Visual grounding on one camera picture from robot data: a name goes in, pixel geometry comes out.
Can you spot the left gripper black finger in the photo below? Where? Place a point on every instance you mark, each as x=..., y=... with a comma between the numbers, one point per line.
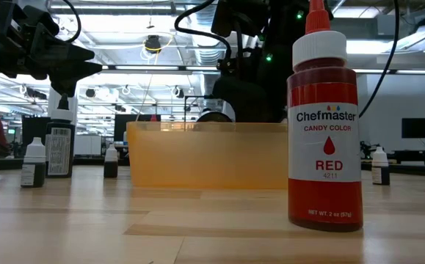
x=70, y=77
x=78, y=54

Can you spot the translucent orange plastic tray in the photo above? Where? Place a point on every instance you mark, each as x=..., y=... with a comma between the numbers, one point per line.
x=208, y=157

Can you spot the black ceiling-hung device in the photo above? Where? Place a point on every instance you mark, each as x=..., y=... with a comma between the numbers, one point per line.
x=152, y=43

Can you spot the red Chefmaster candy color bottle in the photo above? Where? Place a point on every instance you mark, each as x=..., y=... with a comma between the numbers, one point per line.
x=324, y=146

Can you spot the small white-capped dark bottle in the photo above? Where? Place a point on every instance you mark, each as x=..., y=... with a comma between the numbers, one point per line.
x=110, y=163
x=34, y=163
x=380, y=166

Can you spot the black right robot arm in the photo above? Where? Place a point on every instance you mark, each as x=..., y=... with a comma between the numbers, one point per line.
x=252, y=14

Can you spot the black desk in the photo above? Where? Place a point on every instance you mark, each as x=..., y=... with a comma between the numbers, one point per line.
x=410, y=155

